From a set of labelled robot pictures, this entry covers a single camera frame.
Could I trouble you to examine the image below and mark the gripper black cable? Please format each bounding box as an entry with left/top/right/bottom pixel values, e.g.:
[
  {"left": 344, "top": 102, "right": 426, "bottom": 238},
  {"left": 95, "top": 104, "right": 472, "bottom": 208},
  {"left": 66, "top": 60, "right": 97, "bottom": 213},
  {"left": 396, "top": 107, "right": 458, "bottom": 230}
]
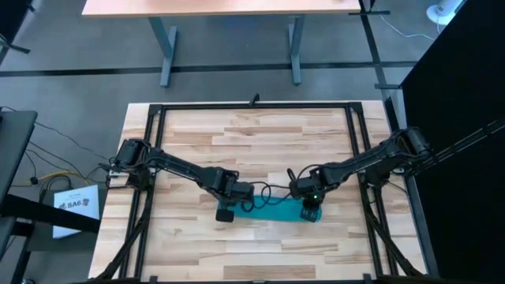
[
  {"left": 236, "top": 180, "right": 293, "bottom": 214},
  {"left": 286, "top": 163, "right": 323, "bottom": 186}
]

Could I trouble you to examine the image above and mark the white floor fan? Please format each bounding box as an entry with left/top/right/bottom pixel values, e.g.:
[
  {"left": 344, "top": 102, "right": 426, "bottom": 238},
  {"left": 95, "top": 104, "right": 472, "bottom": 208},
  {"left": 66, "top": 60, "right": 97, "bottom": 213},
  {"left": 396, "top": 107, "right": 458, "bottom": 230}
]
[{"left": 425, "top": 0, "right": 465, "bottom": 27}]

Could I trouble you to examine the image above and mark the black cable with plug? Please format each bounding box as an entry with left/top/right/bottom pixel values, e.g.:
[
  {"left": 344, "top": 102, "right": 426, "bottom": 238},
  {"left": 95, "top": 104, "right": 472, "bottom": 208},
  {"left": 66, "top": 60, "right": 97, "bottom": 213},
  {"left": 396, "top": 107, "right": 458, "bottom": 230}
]
[{"left": 24, "top": 150, "right": 39, "bottom": 186}]

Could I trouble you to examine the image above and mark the black partition panel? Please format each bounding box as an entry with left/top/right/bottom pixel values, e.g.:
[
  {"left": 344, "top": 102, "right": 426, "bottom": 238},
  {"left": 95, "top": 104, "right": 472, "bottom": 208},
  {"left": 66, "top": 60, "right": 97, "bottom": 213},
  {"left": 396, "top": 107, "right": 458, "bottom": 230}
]
[{"left": 400, "top": 0, "right": 505, "bottom": 284}]

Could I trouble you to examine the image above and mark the white power cable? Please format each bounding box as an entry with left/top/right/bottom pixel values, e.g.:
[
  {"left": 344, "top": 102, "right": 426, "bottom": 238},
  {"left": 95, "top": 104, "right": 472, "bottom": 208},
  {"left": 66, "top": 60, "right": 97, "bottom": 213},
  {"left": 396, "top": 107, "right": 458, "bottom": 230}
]
[{"left": 380, "top": 13, "right": 441, "bottom": 43}]

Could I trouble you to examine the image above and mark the long black floor cable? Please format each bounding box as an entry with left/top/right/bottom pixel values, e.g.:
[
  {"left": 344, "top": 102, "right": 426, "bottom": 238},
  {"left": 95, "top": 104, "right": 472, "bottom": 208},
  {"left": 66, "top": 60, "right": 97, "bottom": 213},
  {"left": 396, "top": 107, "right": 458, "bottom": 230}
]
[{"left": 2, "top": 105, "right": 110, "bottom": 161}]

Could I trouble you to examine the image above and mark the grey desk leg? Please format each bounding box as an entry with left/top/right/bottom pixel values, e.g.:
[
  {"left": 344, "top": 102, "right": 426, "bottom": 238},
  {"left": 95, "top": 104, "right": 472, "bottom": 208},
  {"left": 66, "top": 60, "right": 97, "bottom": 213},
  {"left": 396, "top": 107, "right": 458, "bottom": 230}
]
[
  {"left": 287, "top": 15, "right": 307, "bottom": 86},
  {"left": 148, "top": 16, "right": 179, "bottom": 88}
]

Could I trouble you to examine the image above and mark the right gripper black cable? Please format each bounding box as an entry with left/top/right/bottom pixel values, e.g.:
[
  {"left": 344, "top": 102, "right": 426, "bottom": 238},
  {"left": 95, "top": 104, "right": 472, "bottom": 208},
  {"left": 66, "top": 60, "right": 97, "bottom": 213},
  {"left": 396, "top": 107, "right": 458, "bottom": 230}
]
[{"left": 286, "top": 163, "right": 323, "bottom": 186}]

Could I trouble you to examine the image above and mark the black side desk top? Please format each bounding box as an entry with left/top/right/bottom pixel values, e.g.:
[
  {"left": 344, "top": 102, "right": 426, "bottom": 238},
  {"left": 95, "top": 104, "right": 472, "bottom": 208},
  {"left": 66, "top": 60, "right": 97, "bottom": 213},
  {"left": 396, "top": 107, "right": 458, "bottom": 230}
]
[{"left": 0, "top": 110, "right": 39, "bottom": 206}]

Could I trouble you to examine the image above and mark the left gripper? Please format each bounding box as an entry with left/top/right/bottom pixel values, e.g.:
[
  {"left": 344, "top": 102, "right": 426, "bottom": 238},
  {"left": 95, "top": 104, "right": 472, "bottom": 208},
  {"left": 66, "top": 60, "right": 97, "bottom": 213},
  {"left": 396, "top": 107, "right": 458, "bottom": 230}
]
[{"left": 215, "top": 183, "right": 256, "bottom": 222}]

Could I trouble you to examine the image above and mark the white paper sheet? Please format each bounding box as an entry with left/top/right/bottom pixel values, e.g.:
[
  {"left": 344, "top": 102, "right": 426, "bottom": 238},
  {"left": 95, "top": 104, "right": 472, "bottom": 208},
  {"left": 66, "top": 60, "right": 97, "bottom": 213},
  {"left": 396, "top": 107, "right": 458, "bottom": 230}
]
[{"left": 52, "top": 184, "right": 101, "bottom": 240}]

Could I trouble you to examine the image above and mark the black diagonal support strut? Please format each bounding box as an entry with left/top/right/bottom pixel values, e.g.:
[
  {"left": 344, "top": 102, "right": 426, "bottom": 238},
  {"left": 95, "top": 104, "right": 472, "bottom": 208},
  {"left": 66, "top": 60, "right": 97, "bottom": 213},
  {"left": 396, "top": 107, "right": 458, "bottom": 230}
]
[{"left": 425, "top": 117, "right": 505, "bottom": 169}]

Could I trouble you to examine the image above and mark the yellow floor cable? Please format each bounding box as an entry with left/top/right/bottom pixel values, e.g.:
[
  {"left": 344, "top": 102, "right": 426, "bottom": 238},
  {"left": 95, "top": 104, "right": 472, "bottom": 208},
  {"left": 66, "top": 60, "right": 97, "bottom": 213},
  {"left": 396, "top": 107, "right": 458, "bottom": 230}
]
[{"left": 11, "top": 170, "right": 91, "bottom": 187}]

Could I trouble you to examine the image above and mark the black chair base leg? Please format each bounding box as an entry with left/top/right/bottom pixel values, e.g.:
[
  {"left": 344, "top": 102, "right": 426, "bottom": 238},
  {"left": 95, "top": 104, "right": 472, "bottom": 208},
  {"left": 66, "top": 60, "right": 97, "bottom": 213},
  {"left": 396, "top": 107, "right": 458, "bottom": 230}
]
[{"left": 0, "top": 34, "right": 32, "bottom": 54}]

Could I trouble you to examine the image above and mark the grey partition base rail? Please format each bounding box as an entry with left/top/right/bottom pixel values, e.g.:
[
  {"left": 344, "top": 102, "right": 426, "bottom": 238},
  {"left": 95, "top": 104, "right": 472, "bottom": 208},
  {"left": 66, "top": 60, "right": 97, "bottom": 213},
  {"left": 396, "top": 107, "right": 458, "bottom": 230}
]
[{"left": 373, "top": 82, "right": 441, "bottom": 277}]

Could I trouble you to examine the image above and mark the black stand base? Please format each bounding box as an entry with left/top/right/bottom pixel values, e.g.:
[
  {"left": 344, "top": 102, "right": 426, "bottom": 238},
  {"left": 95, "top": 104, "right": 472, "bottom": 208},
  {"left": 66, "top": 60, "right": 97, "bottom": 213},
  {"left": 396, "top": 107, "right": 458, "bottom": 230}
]
[{"left": 349, "top": 0, "right": 391, "bottom": 17}]

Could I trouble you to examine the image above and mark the black side desk crossbar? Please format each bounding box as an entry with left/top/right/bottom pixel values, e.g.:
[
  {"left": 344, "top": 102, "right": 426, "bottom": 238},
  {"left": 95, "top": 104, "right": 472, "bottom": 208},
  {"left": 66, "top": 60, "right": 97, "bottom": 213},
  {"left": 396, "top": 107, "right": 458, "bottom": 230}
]
[{"left": 0, "top": 192, "right": 102, "bottom": 234}]

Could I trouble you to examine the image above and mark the short black floor cable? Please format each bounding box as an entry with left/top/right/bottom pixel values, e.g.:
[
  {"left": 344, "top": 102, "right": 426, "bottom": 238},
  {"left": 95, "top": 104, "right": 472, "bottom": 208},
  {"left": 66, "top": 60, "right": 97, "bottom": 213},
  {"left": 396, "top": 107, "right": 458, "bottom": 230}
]
[{"left": 27, "top": 140, "right": 86, "bottom": 182}]

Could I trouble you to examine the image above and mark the wooden desk top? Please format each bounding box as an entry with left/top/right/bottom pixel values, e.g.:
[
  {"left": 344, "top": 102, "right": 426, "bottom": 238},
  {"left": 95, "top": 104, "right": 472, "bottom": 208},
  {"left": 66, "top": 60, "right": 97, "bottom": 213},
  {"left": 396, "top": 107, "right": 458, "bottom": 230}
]
[{"left": 81, "top": 0, "right": 362, "bottom": 19}]

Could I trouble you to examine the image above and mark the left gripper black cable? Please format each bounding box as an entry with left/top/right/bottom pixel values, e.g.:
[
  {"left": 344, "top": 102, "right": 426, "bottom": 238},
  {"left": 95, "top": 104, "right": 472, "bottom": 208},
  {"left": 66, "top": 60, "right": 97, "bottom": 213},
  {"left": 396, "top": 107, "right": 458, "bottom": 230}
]
[{"left": 236, "top": 180, "right": 293, "bottom": 214}]

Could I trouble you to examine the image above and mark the black aluminium table frame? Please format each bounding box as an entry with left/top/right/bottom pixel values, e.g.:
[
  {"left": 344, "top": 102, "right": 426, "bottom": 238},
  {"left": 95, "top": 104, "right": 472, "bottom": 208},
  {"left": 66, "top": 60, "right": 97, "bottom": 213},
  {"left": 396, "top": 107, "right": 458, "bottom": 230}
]
[{"left": 92, "top": 101, "right": 441, "bottom": 284}]

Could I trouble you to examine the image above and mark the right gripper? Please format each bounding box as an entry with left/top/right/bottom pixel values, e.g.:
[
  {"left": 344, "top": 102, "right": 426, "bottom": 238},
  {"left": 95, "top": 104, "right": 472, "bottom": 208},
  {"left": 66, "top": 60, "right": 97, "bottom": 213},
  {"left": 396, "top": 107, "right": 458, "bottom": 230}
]
[{"left": 290, "top": 171, "right": 327, "bottom": 222}]

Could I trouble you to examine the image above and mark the teal towel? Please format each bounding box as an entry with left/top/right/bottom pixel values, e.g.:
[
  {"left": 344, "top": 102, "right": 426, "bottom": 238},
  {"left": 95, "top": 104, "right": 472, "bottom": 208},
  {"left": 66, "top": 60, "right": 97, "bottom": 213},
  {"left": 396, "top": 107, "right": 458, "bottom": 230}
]
[{"left": 230, "top": 194, "right": 324, "bottom": 223}]

